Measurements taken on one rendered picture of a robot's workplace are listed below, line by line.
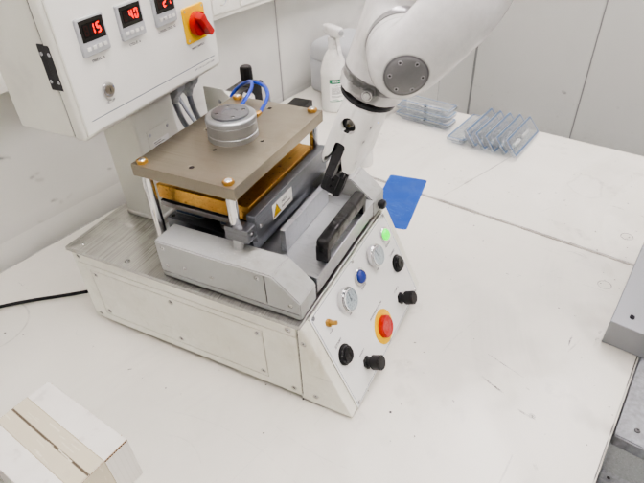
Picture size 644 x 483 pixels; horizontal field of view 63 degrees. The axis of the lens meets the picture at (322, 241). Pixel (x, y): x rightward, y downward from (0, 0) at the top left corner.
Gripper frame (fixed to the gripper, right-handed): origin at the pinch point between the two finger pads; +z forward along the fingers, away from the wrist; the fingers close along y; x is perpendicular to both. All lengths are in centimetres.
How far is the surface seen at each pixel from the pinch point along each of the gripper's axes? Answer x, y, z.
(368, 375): -19.3, -9.9, 24.5
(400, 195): -8, 46, 31
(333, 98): 25, 76, 34
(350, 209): -3.7, 1.4, 4.8
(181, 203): 19.3, -10.0, 10.8
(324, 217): 0.0, 2.9, 10.3
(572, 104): -57, 231, 64
